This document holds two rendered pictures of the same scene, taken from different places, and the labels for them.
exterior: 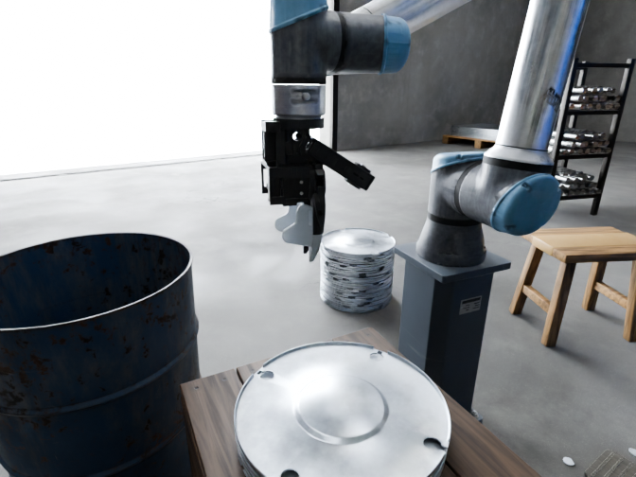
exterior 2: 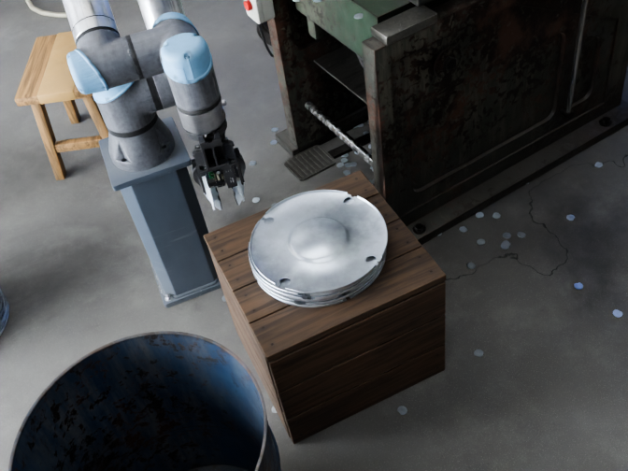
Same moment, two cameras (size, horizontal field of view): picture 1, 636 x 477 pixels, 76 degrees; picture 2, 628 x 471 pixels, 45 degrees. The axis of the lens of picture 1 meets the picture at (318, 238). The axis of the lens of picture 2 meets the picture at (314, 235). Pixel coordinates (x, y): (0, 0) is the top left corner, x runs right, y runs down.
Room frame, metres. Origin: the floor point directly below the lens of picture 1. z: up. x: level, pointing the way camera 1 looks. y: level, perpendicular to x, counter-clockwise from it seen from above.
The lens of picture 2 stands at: (0.28, 1.03, 1.54)
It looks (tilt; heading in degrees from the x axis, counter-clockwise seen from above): 46 degrees down; 279
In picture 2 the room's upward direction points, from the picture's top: 10 degrees counter-clockwise
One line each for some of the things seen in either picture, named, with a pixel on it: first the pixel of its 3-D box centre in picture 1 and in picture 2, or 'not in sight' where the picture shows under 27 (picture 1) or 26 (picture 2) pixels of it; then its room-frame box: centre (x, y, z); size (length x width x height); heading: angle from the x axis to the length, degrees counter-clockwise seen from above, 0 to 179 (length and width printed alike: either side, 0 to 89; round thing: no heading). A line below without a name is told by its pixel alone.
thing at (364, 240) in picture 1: (357, 240); not in sight; (1.50, -0.16, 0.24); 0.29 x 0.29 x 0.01
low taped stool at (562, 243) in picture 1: (579, 284); (81, 104); (1.27, -0.90, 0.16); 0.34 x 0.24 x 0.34; 95
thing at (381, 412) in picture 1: (341, 405); (318, 238); (0.45, -0.03, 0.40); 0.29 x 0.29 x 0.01
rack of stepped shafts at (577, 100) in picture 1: (563, 139); not in sight; (2.72, -1.59, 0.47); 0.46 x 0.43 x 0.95; 14
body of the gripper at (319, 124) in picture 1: (293, 161); (213, 151); (0.59, 0.03, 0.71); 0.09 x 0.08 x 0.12; 107
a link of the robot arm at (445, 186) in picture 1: (461, 182); (124, 91); (0.86, -0.30, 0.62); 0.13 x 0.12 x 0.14; 21
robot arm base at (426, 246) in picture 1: (452, 233); (136, 133); (0.86, -0.30, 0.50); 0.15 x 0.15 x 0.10
